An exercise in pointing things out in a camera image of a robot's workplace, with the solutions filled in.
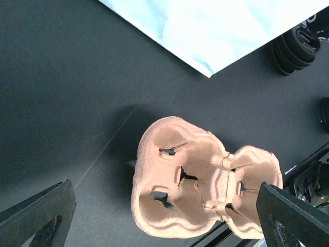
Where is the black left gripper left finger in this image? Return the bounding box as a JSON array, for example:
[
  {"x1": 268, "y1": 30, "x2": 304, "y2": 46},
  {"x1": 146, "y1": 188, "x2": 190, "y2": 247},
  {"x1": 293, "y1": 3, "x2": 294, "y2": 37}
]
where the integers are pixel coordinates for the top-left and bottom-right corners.
[{"x1": 1, "y1": 180, "x2": 76, "y2": 246}]

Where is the light blue paper bag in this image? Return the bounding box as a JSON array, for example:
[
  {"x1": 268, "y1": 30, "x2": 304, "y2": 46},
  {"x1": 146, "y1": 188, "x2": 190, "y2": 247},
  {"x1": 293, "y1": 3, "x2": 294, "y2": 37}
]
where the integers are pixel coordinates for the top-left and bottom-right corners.
[{"x1": 103, "y1": 0, "x2": 328, "y2": 77}]

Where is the single cardboard cup carrier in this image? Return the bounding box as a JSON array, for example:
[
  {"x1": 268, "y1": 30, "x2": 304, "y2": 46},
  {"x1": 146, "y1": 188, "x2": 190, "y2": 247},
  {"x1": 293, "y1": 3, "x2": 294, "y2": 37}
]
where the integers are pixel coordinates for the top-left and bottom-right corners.
[{"x1": 131, "y1": 116, "x2": 283, "y2": 239}]

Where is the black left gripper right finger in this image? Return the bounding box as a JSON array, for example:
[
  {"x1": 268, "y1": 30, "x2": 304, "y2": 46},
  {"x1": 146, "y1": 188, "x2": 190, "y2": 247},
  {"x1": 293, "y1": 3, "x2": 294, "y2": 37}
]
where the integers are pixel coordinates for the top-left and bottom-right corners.
[{"x1": 256, "y1": 182, "x2": 328, "y2": 246}]

